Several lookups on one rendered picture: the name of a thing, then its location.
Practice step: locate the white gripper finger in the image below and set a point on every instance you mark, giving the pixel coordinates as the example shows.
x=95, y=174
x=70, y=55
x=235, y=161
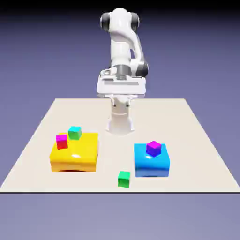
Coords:
x=113, y=101
x=128, y=101

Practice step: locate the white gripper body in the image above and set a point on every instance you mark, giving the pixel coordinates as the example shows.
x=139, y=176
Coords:
x=121, y=89

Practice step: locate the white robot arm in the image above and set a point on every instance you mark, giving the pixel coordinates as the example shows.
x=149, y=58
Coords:
x=120, y=33

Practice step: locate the small teal cube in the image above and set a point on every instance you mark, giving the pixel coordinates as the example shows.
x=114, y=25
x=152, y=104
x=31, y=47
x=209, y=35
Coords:
x=75, y=133

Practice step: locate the small purple cube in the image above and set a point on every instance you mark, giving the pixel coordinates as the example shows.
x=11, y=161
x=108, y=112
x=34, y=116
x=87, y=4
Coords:
x=153, y=149

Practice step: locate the small red cube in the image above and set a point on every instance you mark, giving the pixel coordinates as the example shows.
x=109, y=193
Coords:
x=62, y=143

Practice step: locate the small green cube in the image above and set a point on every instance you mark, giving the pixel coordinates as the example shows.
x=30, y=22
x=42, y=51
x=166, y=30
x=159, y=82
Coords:
x=124, y=180

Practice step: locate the large yellow box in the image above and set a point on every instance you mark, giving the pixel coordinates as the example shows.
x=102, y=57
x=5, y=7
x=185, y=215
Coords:
x=78, y=151

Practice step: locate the large blue box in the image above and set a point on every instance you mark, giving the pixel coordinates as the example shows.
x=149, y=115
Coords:
x=150, y=165

